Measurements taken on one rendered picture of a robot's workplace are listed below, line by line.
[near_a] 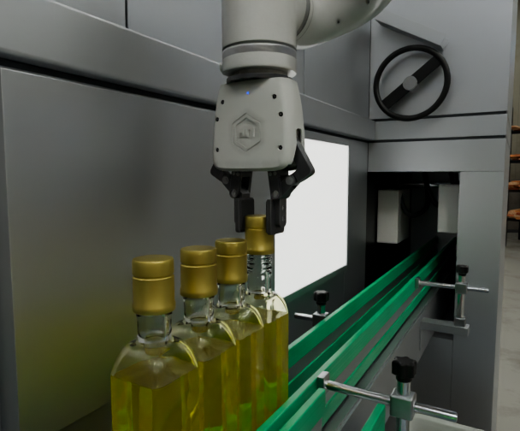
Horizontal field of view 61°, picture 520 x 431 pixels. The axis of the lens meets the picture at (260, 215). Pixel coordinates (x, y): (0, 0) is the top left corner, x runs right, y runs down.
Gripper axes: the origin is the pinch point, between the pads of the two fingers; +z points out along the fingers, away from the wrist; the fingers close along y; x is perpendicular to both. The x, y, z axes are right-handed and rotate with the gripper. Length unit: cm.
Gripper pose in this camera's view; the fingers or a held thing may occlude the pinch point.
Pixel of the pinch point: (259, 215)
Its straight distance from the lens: 51.6
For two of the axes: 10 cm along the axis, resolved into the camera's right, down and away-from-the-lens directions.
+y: 8.5, 0.5, -5.2
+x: 5.2, -0.8, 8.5
